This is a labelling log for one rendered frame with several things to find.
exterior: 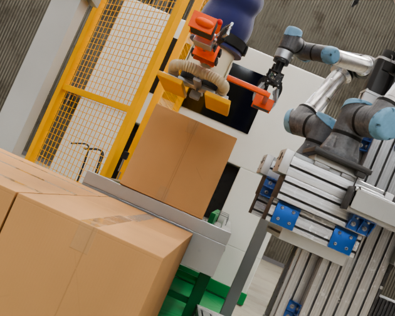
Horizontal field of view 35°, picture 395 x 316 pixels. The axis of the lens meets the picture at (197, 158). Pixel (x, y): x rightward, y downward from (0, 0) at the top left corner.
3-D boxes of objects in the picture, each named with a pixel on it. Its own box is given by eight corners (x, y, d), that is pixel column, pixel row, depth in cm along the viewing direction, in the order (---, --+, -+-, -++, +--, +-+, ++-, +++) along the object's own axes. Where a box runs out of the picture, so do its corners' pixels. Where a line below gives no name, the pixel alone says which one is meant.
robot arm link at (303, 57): (318, 66, 280) (305, 55, 272) (298, 62, 287) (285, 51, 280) (325, 49, 280) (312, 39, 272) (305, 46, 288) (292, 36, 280)
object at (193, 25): (189, 32, 190) (195, 17, 191) (210, 41, 190) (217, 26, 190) (187, 24, 182) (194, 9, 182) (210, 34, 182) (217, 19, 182)
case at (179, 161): (129, 197, 337) (160, 130, 343) (197, 227, 335) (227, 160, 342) (119, 183, 277) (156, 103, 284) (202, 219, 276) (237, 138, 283)
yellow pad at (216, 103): (205, 107, 262) (210, 96, 263) (227, 116, 262) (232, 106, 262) (204, 94, 228) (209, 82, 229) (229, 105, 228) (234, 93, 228)
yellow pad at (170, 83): (163, 89, 263) (168, 78, 263) (185, 99, 263) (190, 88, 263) (156, 74, 229) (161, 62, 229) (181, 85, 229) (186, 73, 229)
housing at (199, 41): (192, 44, 203) (197, 31, 203) (211, 52, 203) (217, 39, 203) (191, 39, 196) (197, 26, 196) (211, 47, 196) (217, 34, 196)
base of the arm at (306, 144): (320, 169, 291) (328, 150, 292) (328, 168, 276) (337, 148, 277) (291, 156, 291) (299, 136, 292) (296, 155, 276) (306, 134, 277)
